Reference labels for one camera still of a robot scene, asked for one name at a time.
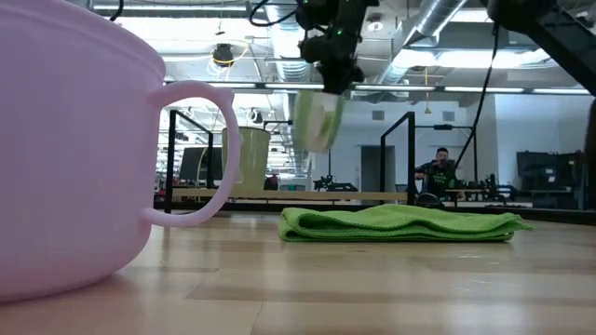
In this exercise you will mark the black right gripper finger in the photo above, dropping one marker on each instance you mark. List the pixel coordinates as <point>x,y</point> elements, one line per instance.
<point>333,79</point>
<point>354,76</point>

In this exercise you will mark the tall pale green cup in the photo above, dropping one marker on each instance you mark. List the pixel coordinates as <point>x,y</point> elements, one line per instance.
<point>253,158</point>

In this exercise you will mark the large pink plastic mug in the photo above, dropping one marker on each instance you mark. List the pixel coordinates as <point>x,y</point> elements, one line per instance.
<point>70,163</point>

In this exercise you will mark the background black robot arm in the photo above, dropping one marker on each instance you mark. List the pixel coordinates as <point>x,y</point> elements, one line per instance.
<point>335,187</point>
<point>493,191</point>

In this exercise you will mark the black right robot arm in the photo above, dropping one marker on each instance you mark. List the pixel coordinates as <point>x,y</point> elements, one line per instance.
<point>559,32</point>

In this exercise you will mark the long wooden shelf board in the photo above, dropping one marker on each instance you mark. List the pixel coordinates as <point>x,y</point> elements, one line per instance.
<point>302,195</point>

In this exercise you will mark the round ceiling fixture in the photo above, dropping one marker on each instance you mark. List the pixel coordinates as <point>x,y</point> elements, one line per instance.
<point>375,25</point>

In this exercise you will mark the grey door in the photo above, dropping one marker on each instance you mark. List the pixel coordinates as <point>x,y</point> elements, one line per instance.
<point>372,170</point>

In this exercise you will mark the black ceiling-mounted device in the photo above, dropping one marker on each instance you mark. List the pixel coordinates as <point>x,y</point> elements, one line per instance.
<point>223,53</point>

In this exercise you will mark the seated person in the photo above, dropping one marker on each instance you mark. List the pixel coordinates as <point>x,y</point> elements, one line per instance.
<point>437,179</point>

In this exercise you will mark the black round chair back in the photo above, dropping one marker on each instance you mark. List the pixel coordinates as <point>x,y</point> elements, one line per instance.
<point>429,201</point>

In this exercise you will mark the folded green microfibre cloth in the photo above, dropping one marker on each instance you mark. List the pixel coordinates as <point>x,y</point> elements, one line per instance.
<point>396,225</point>

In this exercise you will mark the dark computer monitor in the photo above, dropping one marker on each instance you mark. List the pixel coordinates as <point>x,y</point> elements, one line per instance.
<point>193,163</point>

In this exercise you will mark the dark monitor cabinet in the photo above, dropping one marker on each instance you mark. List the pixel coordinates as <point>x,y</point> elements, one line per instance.
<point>549,177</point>

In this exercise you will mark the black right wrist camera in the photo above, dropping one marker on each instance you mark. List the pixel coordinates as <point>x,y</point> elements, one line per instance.
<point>313,50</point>

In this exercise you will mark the long ceiling light rail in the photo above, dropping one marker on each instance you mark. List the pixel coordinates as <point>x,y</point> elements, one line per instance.
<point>396,88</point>

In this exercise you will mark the grey wall vent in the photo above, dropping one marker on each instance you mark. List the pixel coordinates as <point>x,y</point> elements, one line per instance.
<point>448,116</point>
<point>378,115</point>

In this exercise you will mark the ribbed silver ceiling duct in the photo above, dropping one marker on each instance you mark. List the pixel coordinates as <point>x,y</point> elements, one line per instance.
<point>284,46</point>

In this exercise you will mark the smooth silver ceiling duct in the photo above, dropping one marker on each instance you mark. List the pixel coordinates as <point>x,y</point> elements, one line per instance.
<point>433,18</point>

